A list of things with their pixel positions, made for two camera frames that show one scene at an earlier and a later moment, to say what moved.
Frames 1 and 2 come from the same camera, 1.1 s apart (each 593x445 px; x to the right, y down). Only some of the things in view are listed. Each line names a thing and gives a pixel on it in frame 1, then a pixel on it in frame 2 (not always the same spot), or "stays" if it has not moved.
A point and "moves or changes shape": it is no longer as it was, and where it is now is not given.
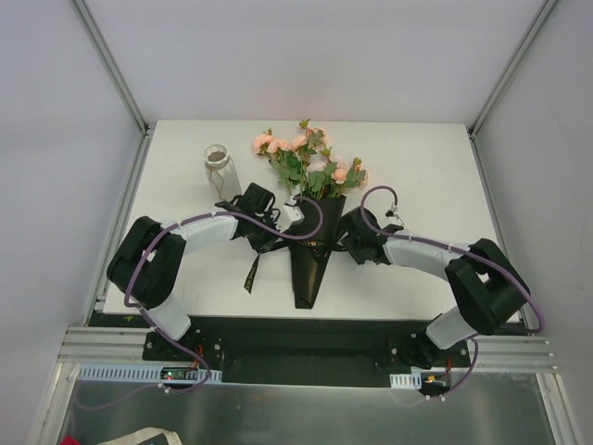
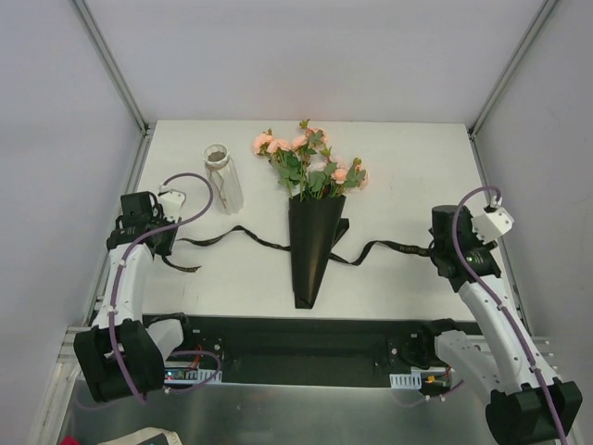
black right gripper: [349, 237] → [441, 267]
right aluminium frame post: [511, 66] stays
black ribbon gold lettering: [326, 244] moves or changes shape
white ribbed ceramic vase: [221, 171] stays
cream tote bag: [141, 437] stays
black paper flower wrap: [309, 257] stays
